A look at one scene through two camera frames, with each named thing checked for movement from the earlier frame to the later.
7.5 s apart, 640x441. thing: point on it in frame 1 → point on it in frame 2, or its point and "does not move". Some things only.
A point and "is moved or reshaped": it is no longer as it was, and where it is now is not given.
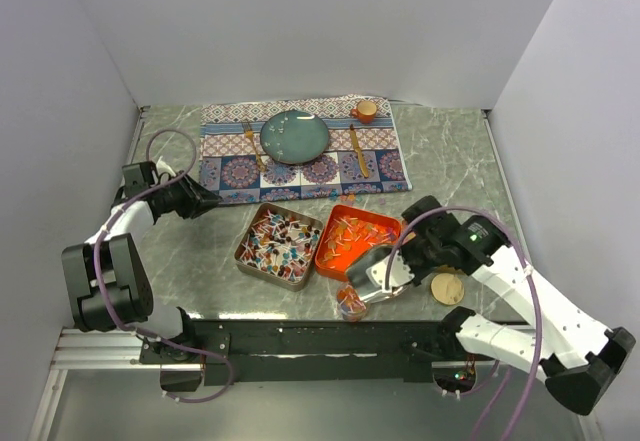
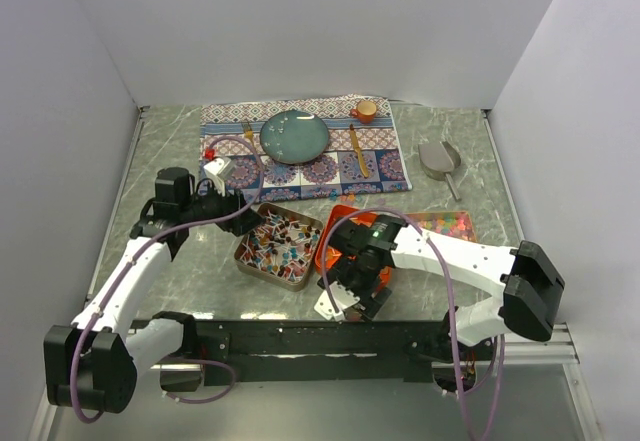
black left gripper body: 180,197 → 213,206
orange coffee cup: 365,111 does not move
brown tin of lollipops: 280,246 does not move
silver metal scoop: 368,275 is moved or reshaped
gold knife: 359,152 does not move
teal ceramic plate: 294,137 does not move
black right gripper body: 421,256 → 361,279
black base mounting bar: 250,351 does not move
